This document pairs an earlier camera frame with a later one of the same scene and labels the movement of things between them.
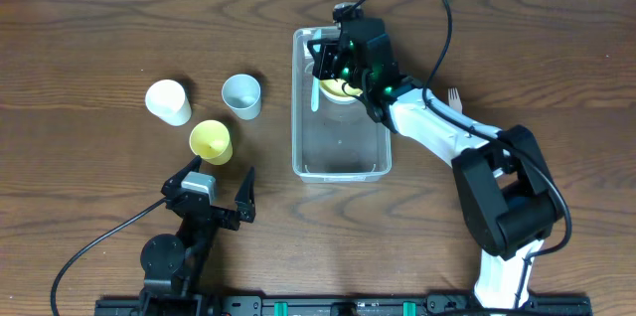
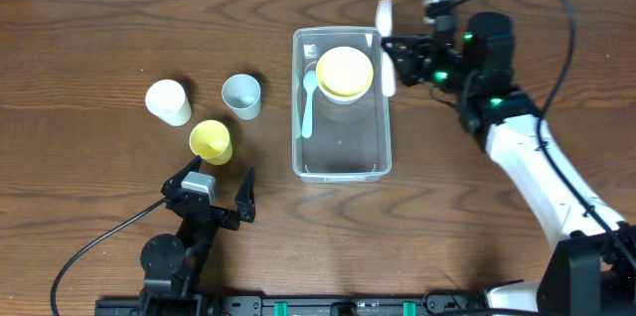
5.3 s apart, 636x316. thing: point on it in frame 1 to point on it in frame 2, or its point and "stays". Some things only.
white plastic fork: [454, 99] to [384, 11]
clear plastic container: [340, 143] stays
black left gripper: [219, 213] stays
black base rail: [392, 304] stays
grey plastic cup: [242, 93] stays
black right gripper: [324, 63] to [414, 61]
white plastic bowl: [338, 99] stays
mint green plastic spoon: [316, 79] to [310, 80]
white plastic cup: [167, 99] stays
